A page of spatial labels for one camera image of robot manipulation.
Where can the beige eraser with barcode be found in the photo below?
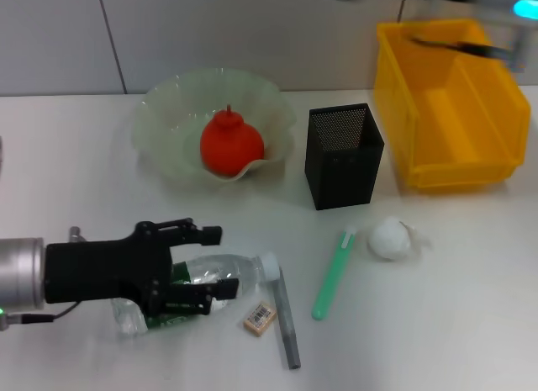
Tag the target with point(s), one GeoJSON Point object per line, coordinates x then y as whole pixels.
{"type": "Point", "coordinates": [260, 318]}

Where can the white paper ball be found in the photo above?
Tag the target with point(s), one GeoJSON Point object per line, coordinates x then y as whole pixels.
{"type": "Point", "coordinates": [388, 239]}

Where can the orange toy fruit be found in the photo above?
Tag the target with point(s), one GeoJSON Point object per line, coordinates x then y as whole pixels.
{"type": "Point", "coordinates": [229, 145]}

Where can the yellow plastic bin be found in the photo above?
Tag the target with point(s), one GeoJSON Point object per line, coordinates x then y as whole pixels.
{"type": "Point", "coordinates": [454, 164]}

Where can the translucent green fruit bowl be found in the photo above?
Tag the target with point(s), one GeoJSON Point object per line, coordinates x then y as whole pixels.
{"type": "Point", "coordinates": [176, 113]}

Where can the grey glitter pen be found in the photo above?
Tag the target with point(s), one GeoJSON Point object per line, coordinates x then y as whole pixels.
{"type": "Point", "coordinates": [286, 319]}

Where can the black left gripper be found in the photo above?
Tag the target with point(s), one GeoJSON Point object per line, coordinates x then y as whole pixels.
{"type": "Point", "coordinates": [105, 269]}

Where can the clear bottle with green label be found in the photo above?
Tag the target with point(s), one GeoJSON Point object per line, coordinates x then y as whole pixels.
{"type": "Point", "coordinates": [206, 269]}

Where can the black mesh pen holder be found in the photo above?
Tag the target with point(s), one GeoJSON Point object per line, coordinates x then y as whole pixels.
{"type": "Point", "coordinates": [344, 181]}

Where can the silver plug on left gripper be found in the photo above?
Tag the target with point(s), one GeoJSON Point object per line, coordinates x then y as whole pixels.
{"type": "Point", "coordinates": [75, 234]}

